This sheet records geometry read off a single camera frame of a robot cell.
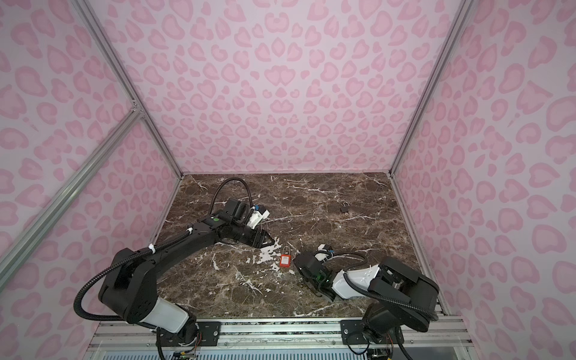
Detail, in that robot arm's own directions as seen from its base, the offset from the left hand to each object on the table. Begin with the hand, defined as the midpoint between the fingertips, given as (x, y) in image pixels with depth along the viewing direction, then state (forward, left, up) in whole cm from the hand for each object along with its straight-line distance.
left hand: (271, 238), depth 82 cm
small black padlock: (+22, -32, -13) cm, 41 cm away
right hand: (-3, -8, -8) cm, 11 cm away
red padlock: (-4, -5, -11) cm, 12 cm away
